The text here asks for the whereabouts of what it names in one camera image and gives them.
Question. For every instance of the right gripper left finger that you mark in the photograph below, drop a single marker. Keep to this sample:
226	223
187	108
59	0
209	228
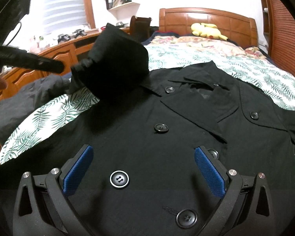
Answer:
42	204

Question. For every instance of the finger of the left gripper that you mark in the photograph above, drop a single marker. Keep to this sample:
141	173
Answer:
82	65
14	57

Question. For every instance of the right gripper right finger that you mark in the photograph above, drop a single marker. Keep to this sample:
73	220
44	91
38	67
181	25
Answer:
245	204

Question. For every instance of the black button coat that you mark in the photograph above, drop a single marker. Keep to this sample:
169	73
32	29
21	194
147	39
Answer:
183	151

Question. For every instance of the wooden desk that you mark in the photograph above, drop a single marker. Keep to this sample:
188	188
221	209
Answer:
69	53

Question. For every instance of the grey folded garment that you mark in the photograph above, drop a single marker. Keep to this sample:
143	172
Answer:
30	97

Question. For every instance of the striped window blind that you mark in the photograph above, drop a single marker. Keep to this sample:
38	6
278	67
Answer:
51	15

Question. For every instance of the dark wooden chair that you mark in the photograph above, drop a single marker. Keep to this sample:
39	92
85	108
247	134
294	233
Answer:
139	28

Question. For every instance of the floral quilt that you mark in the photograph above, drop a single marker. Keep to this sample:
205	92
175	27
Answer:
225	48

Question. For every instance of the yellow plush toy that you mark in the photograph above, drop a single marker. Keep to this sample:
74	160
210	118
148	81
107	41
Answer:
207	30

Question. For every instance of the palm leaf bed sheet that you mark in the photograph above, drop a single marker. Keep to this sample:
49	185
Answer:
211	61

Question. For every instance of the wooden headboard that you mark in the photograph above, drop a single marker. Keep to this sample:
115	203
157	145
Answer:
238	28

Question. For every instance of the wooden louvered wardrobe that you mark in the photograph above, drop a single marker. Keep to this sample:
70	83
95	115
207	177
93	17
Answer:
279	31

